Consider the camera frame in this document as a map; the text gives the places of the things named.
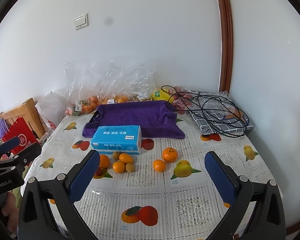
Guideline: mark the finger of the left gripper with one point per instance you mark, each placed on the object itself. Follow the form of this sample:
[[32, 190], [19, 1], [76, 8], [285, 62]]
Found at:
[[27, 155], [9, 145]]

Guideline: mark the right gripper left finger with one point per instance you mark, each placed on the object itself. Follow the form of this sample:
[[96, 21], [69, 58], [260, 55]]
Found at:
[[36, 220]]

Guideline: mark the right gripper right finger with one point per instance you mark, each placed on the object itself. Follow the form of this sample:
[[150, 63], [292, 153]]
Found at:
[[267, 220]]

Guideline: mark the oval orange kumquat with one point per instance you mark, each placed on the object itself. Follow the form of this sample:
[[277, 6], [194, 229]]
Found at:
[[126, 158]]

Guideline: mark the small yellow-green fruit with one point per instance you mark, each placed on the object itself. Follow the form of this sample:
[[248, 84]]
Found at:
[[130, 167]]

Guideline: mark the large stemmed mandarin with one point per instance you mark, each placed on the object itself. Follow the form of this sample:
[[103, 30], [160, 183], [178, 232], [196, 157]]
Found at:
[[170, 155]]

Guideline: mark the small round orange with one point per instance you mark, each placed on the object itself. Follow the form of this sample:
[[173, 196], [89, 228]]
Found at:
[[159, 165]]

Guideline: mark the bag of red fruits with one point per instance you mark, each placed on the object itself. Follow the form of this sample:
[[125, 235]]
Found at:
[[181, 99]]

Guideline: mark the person's left hand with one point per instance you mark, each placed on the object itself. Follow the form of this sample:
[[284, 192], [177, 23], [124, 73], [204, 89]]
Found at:
[[11, 211]]

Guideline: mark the red paper bag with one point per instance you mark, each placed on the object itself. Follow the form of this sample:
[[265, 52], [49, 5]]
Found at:
[[20, 130]]

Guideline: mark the wooden chair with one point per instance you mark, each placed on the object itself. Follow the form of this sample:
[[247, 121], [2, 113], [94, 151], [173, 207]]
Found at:
[[29, 113]]

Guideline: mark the white plastic bag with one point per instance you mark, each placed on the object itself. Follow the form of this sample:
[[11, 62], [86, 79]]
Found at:
[[51, 109]]

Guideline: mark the small greenish fruit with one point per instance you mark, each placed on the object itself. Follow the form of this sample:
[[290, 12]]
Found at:
[[116, 155]]

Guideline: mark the bag of mandarins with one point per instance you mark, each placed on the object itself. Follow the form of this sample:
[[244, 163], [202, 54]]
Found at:
[[86, 86]]

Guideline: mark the blue tissue pack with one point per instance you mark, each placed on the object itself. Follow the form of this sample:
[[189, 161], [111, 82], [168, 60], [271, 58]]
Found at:
[[124, 139]]

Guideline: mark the fruit print tablecloth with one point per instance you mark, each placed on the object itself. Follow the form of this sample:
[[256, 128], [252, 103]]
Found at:
[[180, 203]]

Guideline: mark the bag of oranges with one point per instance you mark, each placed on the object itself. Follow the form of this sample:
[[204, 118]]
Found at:
[[126, 79]]

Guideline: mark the grey checked packaged cloth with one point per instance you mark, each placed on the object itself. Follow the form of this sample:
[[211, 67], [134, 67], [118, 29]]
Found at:
[[216, 113]]

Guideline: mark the purple towel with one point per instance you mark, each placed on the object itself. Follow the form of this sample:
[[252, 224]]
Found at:
[[157, 119]]

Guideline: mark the yellow snack bag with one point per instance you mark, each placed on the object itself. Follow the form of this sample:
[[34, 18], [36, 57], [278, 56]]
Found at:
[[160, 95]]

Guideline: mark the white light switch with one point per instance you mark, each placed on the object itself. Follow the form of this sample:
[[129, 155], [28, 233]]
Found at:
[[81, 21]]

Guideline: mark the brown door frame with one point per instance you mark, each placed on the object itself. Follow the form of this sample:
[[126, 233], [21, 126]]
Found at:
[[227, 43]]

